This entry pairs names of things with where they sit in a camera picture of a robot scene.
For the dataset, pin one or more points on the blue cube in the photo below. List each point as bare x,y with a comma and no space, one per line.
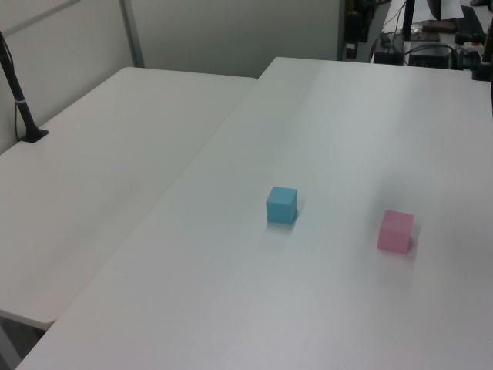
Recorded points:
280,206

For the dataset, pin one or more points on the pink cube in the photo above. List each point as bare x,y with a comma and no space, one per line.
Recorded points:
394,233

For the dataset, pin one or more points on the dark equipment rack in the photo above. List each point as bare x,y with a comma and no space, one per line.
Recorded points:
352,31

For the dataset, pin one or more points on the small black equipment box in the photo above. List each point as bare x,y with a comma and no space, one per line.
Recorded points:
389,58

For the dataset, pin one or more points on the black device with green light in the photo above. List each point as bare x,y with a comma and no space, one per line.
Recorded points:
386,41

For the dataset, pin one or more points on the wide black equipment box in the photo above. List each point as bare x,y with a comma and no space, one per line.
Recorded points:
429,61

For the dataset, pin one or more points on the black vertical stand pole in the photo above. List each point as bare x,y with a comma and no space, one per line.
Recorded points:
408,19

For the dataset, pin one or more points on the brown wooden board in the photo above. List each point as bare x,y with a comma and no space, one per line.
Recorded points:
439,27

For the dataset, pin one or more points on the white paper sheet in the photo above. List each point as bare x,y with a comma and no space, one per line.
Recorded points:
454,9

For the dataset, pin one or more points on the grey metal partition post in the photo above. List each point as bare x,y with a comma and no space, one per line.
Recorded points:
133,34

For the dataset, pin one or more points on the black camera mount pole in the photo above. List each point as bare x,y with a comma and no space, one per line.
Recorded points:
23,112

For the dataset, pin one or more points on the black camera clamp mount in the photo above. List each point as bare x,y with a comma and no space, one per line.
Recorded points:
481,71

